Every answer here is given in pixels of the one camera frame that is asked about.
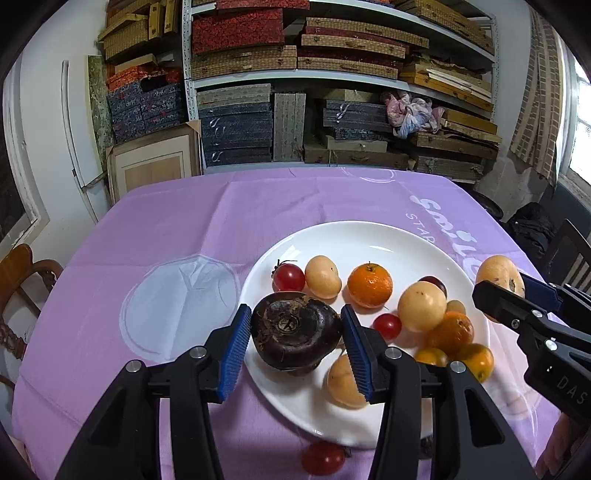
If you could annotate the white metal shelf rack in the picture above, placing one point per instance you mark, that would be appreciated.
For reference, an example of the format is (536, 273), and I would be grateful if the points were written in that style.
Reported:
(187, 92)

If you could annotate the pink plastic bag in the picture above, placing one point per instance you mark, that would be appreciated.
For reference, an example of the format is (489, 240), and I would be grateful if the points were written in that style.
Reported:
(413, 113)

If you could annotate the brick pattern curtain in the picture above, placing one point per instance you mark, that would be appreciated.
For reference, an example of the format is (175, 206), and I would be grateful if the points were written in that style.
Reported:
(540, 106)

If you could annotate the red tomato with stem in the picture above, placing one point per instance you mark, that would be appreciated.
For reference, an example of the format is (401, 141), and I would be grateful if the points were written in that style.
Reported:
(288, 277)

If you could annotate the dark wooden chair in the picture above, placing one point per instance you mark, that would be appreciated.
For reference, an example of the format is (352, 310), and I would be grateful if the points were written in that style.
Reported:
(570, 258)

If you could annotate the black round stool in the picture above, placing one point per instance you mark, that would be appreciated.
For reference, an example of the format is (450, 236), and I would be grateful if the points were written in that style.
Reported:
(489, 205)

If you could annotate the stack of dark grey boxes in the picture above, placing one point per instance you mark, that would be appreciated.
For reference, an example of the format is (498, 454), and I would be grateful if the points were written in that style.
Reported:
(235, 124)

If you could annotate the white leaning board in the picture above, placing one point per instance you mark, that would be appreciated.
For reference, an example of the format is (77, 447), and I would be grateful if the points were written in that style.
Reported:
(76, 129)

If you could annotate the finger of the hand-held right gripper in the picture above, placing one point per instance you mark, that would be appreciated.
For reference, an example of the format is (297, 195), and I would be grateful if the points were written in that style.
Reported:
(542, 290)
(501, 302)

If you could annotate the stack of blue patterned boxes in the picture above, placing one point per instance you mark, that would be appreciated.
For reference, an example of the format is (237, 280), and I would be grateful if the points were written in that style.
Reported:
(143, 106)

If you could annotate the small red tomato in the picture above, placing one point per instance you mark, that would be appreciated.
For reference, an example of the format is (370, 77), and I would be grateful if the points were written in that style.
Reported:
(387, 325)
(323, 458)

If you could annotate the person's right hand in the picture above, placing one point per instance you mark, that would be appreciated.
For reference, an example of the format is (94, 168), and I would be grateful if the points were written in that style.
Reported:
(558, 447)

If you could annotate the white framed window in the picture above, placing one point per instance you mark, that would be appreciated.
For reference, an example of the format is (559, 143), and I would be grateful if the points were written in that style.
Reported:
(14, 184)

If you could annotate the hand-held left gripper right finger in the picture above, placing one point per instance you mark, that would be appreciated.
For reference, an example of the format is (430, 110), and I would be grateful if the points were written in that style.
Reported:
(358, 355)

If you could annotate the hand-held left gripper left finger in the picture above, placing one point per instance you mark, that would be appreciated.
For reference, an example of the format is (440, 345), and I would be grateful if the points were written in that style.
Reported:
(235, 350)

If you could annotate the stack of yellow wooden boxes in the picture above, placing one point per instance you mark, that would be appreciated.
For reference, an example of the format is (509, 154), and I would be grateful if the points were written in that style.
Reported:
(452, 83)

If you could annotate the stack of woven straw boxes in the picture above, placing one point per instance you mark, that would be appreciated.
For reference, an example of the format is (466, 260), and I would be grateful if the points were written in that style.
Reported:
(244, 62)

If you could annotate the red patterned flat box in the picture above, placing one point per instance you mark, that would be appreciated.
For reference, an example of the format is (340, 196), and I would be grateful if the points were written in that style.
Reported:
(235, 32)

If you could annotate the small tan longan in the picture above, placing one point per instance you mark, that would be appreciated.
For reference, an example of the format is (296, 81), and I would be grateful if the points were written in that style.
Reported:
(457, 305)

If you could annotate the black bag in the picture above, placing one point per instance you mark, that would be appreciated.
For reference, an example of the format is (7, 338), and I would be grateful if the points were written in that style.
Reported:
(531, 226)

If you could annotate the white oval plate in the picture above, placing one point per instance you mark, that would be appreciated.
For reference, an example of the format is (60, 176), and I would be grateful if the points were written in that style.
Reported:
(351, 249)

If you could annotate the pile of yellow woven boxes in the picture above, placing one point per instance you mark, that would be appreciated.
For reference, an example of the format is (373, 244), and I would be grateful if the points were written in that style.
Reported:
(134, 32)

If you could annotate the dark red plum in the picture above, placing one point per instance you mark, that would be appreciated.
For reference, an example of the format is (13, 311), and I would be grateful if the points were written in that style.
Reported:
(436, 282)

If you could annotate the orange mandarin with stem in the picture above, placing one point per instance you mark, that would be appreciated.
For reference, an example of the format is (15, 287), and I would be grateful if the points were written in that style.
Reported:
(369, 286)

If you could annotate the upright grey boxes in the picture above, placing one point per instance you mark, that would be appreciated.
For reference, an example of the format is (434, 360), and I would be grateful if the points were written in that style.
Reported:
(288, 127)

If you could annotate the framed panel in cardboard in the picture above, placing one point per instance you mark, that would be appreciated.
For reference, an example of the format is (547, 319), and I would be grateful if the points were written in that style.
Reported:
(152, 164)

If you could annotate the green marble panel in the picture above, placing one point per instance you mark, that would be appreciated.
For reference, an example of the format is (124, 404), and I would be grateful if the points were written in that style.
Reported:
(99, 101)

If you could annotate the bright window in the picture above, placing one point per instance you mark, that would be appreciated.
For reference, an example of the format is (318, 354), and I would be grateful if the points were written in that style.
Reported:
(579, 120)

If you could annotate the pale yellow tomato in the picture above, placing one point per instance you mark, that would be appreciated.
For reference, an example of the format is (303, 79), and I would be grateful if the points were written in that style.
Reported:
(420, 307)
(323, 277)
(341, 383)
(498, 274)

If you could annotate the pile of dark grey cases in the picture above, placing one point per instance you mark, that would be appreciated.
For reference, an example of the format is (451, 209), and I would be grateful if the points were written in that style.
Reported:
(355, 120)

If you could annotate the brown wooden chair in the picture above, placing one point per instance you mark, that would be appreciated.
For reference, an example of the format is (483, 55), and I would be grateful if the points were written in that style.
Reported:
(18, 272)

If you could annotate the purple printed tablecloth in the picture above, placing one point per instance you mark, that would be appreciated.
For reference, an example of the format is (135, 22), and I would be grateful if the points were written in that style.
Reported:
(161, 230)

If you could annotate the yellow orange tomato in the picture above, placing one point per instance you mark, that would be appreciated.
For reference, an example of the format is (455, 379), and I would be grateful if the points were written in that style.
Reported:
(478, 362)
(431, 357)

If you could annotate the round orange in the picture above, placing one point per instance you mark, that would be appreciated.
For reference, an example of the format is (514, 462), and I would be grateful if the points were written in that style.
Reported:
(452, 332)

